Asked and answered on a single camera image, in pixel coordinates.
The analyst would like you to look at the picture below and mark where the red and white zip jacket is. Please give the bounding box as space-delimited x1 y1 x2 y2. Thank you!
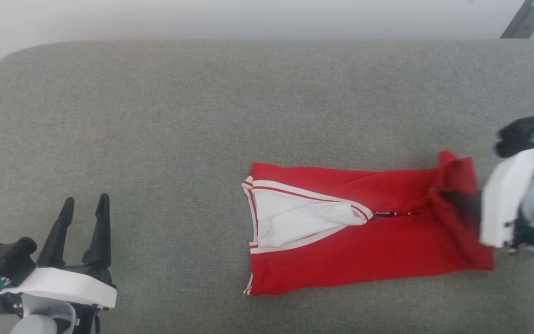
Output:
242 150 496 296

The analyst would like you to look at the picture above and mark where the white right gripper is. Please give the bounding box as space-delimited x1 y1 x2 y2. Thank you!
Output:
444 144 534 249

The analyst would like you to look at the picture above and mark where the dark grey metal bracket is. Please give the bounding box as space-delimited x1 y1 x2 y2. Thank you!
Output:
500 0 534 39

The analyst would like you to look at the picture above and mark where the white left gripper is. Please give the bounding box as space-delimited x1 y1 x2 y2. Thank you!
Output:
0 193 118 310

